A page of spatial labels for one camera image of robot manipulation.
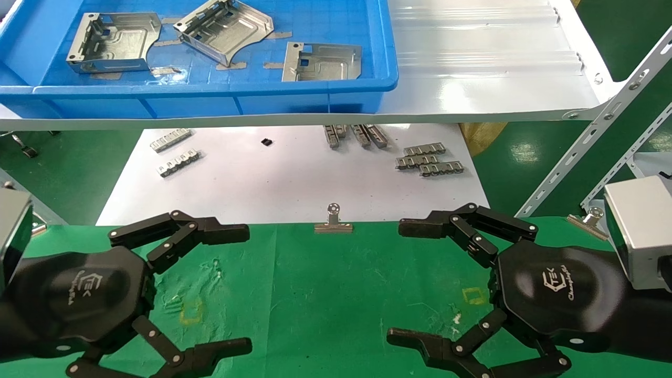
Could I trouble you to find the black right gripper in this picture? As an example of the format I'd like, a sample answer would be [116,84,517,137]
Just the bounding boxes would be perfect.
[387,203,631,378]

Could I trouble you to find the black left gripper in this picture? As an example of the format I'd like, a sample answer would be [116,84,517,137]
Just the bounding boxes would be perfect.
[12,210,253,378]

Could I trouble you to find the bent sheet metal part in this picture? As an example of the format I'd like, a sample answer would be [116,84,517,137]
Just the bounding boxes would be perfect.
[173,0,275,68]
[66,13,163,74]
[282,42,363,83]

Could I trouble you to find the green cloth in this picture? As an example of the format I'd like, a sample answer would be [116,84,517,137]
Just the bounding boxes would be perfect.
[0,216,672,378]

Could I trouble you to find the small notched metal strip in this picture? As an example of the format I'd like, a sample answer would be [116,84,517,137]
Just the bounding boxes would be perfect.
[150,128,193,153]
[419,161,465,177]
[403,142,447,157]
[323,125,347,150]
[395,154,438,171]
[365,124,390,149]
[351,124,372,149]
[158,149,203,178]

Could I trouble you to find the white paper sheet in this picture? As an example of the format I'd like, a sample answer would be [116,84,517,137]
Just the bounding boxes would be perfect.
[96,124,492,226]

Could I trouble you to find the white sheet metal shelf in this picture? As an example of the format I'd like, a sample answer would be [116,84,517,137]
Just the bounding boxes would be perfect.
[0,0,626,131]

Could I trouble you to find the blue plastic bin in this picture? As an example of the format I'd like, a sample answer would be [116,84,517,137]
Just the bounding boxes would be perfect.
[0,0,399,120]

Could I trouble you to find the shiny crumpled tape strip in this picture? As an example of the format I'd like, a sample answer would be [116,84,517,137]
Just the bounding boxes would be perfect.
[151,66,187,85]

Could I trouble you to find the black caster wheel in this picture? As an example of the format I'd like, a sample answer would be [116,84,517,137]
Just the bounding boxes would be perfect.
[10,132,39,159]

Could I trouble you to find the grey metal frame bar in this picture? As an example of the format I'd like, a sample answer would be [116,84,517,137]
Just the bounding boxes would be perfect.
[0,168,69,227]

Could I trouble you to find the white slotted angle post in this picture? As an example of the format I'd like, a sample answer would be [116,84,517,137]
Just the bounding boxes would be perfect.
[580,102,672,212]
[514,26,672,218]

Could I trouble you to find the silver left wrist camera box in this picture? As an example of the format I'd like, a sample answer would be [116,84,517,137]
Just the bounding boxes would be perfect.
[0,187,34,295]

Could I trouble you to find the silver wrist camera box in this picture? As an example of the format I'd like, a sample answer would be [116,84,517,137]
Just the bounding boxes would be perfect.
[0,187,34,295]
[604,175,672,292]

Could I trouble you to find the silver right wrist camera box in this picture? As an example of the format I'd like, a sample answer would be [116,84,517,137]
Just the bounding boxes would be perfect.
[604,175,672,292]

